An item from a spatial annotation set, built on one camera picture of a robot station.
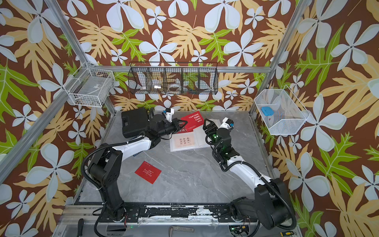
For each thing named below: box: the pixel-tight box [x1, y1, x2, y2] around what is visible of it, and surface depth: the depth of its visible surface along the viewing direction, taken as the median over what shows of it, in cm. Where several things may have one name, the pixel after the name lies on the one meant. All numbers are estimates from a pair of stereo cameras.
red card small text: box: [180, 110, 204, 132], surface depth 89 cm
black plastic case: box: [121, 107, 148, 139], surface depth 109 cm
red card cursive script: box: [134, 160, 162, 185], surface depth 90 cm
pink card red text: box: [174, 133, 196, 149], surface depth 103 cm
